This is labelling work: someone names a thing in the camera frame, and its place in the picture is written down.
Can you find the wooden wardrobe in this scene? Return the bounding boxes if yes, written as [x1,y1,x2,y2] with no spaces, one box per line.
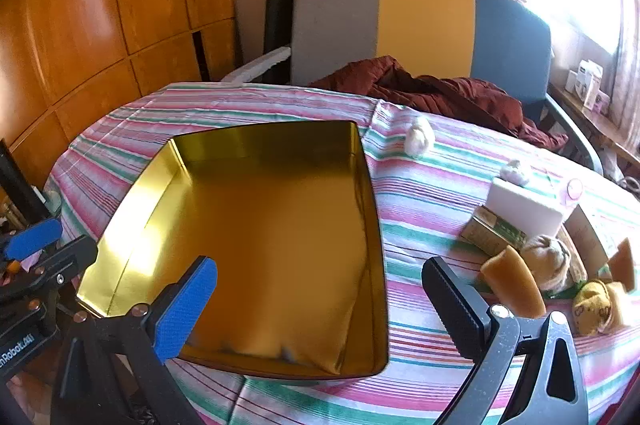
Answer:
[0,0,243,166]

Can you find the grey yellow blue armchair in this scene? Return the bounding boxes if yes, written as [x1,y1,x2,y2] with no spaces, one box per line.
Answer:
[220,0,603,176]

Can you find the striped tablecloth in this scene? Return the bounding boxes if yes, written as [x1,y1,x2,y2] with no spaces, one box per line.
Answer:
[42,80,640,425]

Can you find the small plastic-wrapped white ball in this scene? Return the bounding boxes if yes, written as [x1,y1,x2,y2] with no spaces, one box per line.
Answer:
[500,159,532,183]

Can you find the white sponge block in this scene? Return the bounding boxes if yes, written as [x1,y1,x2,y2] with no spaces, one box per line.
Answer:
[485,176,566,238]

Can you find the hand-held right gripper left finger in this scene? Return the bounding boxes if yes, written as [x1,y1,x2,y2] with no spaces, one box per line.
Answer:
[57,256,236,425]

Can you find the yellow sock ball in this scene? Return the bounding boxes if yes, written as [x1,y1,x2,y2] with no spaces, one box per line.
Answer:
[571,280,628,336]

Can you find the beige sock ball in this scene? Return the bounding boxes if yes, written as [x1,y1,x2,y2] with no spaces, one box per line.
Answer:
[520,232,576,291]

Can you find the pink hair roller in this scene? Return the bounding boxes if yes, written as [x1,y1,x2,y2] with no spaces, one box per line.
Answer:
[562,178,586,206]

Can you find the gold tin box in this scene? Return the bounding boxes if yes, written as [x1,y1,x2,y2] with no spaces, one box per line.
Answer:
[75,120,391,381]

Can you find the black rolled mat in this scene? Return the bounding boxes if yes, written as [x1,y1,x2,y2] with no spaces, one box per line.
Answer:
[265,0,304,83]

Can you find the green snack packets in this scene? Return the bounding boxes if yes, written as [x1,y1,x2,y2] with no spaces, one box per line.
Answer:
[460,205,532,256]

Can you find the maroon cloth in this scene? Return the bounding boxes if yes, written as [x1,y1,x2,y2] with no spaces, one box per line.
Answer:
[307,55,571,151]

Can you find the wooden side shelf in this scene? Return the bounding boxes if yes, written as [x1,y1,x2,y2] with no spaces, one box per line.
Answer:
[547,80,640,171]

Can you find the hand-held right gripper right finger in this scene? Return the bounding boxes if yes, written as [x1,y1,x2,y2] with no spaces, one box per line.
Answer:
[421,256,591,425]

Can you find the black upright object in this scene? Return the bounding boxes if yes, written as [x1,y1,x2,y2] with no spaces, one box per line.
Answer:
[0,139,51,226]

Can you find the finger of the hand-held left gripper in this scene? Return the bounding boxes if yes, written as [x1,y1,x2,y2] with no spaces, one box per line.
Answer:
[0,235,99,306]
[0,219,64,264]

